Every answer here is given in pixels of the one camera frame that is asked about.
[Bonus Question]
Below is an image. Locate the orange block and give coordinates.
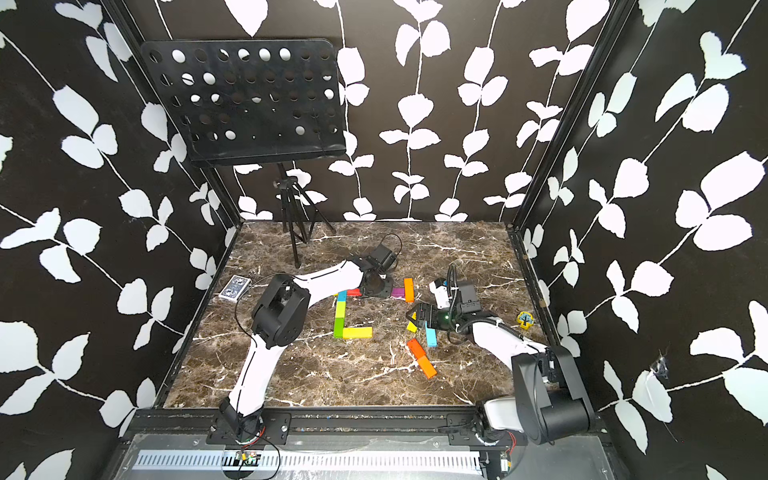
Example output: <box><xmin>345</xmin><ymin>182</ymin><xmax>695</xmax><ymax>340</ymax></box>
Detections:
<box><xmin>404</xmin><ymin>278</ymin><xmax>415</xmax><ymax>303</ymax></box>
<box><xmin>417</xmin><ymin>356</ymin><xmax>437</xmax><ymax>379</ymax></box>

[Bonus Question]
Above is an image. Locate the red block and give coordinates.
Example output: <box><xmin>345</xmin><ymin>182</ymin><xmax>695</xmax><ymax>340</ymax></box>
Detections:
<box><xmin>406</xmin><ymin>338</ymin><xmax>426</xmax><ymax>360</ymax></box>

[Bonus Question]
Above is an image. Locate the pale yellow block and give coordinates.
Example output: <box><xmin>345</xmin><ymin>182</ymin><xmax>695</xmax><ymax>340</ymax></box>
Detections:
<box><xmin>334</xmin><ymin>301</ymin><xmax>346</xmax><ymax>320</ymax></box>

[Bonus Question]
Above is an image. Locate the green block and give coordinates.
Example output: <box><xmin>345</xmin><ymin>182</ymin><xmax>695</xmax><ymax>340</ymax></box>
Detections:
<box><xmin>333</xmin><ymin>318</ymin><xmax>344</xmax><ymax>339</ymax></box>

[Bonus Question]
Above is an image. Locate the long yellow block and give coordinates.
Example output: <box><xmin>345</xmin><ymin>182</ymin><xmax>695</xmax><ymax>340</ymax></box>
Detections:
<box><xmin>342</xmin><ymin>327</ymin><xmax>373</xmax><ymax>339</ymax></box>

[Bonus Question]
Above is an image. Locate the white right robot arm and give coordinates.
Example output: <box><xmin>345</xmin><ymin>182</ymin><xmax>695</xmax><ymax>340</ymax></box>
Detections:
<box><xmin>406</xmin><ymin>266</ymin><xmax>596</xmax><ymax>445</ymax></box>

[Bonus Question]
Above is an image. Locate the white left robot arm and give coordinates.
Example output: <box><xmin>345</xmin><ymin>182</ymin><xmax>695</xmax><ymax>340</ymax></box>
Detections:
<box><xmin>207</xmin><ymin>244</ymin><xmax>397</xmax><ymax>447</ymax></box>

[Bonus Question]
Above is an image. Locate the light blue block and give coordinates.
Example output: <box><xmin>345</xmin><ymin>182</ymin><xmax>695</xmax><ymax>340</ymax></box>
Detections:
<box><xmin>425</xmin><ymin>327</ymin><xmax>438</xmax><ymax>348</ymax></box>

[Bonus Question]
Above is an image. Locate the orange block front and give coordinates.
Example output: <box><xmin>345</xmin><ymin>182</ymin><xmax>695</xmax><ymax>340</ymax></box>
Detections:
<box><xmin>417</xmin><ymin>356</ymin><xmax>437</xmax><ymax>379</ymax></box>

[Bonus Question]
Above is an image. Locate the yellow tape roll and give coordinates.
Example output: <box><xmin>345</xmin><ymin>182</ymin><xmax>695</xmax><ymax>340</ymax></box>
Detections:
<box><xmin>517</xmin><ymin>311</ymin><xmax>535</xmax><ymax>330</ymax></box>

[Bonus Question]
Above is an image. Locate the black music stand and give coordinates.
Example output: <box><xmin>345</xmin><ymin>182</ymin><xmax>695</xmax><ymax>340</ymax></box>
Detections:
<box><xmin>141</xmin><ymin>38</ymin><xmax>346</xmax><ymax>244</ymax></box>

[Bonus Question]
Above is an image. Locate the white perforated strip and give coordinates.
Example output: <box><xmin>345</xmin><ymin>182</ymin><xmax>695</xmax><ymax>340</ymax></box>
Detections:
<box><xmin>131</xmin><ymin>450</ymin><xmax>482</xmax><ymax>475</ymax></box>

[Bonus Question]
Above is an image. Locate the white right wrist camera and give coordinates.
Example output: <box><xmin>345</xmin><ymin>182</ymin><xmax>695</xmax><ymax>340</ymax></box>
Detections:
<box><xmin>429</xmin><ymin>279</ymin><xmax>450</xmax><ymax>309</ymax></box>

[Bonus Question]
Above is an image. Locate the black front rail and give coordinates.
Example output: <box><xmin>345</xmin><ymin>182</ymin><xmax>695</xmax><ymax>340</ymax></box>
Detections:
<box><xmin>126</xmin><ymin>405</ymin><xmax>528</xmax><ymax>450</ymax></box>

